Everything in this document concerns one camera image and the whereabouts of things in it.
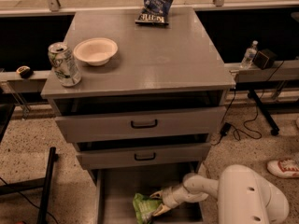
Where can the green rice chip bag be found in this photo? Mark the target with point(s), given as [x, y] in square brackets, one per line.
[144, 207]

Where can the white red sneaker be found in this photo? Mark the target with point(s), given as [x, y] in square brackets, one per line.
[287, 168]

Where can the black power adapter with cable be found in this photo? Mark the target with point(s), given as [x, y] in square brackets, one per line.
[227, 126]

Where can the clear plastic water bottle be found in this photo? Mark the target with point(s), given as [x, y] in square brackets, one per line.
[249, 55]

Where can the grey middle drawer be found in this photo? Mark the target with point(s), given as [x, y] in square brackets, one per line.
[140, 156]

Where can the small black box speaker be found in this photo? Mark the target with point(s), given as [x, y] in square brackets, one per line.
[264, 59]

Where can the silver green soda can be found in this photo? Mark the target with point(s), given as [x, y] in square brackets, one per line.
[63, 63]

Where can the black stand left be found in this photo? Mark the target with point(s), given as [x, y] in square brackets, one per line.
[43, 183]

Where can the grey top drawer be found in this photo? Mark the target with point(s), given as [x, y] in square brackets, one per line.
[145, 124]

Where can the grey drawer cabinet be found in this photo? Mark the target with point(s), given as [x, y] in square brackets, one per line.
[155, 68]

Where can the small tape measure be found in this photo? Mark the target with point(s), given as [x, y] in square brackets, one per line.
[25, 71]

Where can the grey open bottom drawer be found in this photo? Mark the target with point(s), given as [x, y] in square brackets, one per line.
[116, 189]

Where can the blue kettle chip bag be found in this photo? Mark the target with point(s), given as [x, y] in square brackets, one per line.
[154, 12]

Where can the white paper bowl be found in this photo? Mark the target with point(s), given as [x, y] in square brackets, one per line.
[95, 51]

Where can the grey side shelf rail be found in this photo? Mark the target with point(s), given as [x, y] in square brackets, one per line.
[280, 71]

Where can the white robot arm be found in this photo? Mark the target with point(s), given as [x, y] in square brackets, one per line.
[243, 196]

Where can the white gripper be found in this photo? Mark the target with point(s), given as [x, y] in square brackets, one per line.
[168, 197]

